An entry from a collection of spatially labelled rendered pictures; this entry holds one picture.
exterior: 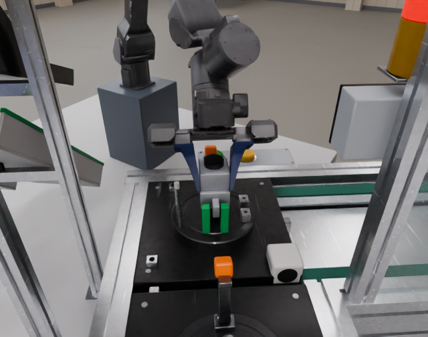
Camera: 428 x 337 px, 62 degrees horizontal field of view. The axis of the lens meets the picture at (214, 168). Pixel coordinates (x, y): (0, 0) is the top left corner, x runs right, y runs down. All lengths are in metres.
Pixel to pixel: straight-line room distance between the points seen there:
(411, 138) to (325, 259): 0.32
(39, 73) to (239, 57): 0.23
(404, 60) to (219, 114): 0.22
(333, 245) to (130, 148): 0.54
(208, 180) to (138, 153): 0.43
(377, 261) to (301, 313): 0.12
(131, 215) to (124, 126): 0.31
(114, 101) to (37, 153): 0.43
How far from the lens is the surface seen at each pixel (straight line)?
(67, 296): 0.69
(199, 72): 0.54
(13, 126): 0.46
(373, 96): 0.39
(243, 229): 0.56
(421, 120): 0.38
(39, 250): 0.79
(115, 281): 0.55
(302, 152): 1.03
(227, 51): 0.46
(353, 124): 0.39
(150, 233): 0.59
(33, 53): 0.45
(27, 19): 0.44
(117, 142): 0.96
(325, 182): 0.77
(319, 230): 0.69
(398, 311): 0.58
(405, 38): 0.38
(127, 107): 0.87
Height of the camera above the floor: 1.38
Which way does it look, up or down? 34 degrees down
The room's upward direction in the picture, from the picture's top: straight up
